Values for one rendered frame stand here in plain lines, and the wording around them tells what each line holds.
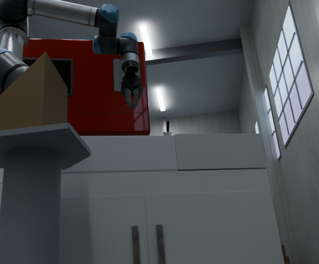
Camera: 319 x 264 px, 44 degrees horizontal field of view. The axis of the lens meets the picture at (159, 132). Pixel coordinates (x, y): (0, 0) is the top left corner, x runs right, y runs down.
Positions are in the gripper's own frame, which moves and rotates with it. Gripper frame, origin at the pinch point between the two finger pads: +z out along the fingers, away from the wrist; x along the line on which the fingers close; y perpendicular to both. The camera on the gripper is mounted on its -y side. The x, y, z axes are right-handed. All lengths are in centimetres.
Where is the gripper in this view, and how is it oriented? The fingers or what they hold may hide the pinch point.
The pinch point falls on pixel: (132, 105)
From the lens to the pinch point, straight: 159.4
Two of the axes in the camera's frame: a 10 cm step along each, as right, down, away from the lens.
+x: -9.9, 0.1, -1.7
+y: -1.6, 4.0, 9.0
